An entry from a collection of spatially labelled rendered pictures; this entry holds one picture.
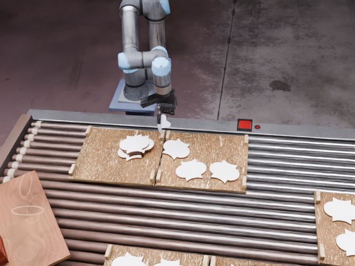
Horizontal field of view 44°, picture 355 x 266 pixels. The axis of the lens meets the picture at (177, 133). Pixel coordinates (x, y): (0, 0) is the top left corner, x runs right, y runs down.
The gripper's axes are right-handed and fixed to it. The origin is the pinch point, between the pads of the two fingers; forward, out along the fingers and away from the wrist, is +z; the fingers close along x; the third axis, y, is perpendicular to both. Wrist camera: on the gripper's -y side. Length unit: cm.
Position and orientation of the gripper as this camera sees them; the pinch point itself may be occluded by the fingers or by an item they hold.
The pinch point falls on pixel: (161, 123)
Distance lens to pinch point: 210.6
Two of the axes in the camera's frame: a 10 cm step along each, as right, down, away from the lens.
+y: 9.9, 0.6, -1.4
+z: 0.5, 7.2, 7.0
